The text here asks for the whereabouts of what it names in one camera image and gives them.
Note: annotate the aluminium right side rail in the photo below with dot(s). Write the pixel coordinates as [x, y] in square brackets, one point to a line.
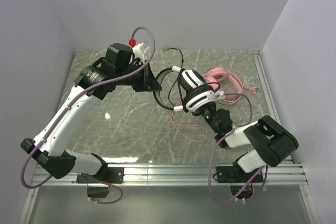
[270, 103]

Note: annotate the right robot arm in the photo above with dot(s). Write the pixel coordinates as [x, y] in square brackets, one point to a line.
[241, 136]

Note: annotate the aluminium front rail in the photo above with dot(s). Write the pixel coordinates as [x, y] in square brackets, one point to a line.
[197, 174]

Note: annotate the aluminium rail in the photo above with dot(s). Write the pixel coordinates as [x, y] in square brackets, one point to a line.
[197, 174]
[270, 103]

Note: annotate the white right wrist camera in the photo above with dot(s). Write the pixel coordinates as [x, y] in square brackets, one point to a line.
[219, 95]

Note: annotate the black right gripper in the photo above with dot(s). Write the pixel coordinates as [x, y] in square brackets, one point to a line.
[200, 112]

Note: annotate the white and black headphones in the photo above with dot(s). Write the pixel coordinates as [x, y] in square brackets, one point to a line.
[198, 91]

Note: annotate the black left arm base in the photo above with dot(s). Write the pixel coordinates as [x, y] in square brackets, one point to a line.
[99, 185]

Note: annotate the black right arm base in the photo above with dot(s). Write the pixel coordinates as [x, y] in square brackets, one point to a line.
[232, 174]

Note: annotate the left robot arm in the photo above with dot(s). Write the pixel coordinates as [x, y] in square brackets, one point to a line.
[121, 66]

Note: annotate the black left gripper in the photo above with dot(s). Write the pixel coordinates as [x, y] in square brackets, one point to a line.
[146, 79]

